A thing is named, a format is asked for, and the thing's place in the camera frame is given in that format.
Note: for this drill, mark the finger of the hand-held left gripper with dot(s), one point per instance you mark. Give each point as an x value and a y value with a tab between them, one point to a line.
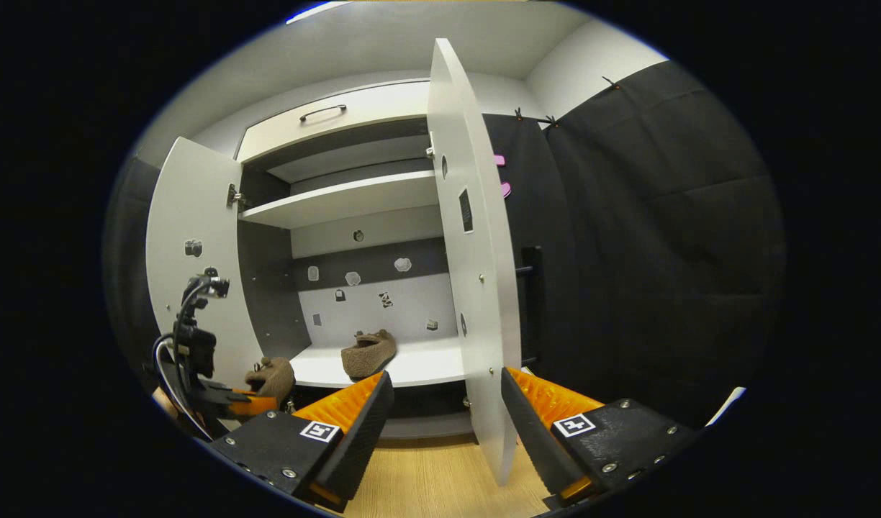
250	406

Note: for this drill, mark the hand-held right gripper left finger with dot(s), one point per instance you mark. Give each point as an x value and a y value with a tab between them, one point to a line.
361	439

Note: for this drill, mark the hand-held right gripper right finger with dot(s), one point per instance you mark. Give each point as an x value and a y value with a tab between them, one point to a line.
535	439

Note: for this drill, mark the brown fuzzy shoe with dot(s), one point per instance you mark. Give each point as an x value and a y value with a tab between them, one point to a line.
275	375
368	356

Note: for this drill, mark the white shoe cabinet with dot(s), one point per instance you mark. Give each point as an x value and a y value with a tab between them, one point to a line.
404	309

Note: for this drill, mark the white cabinet drawer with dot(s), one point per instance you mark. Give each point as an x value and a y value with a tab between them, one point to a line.
368	119

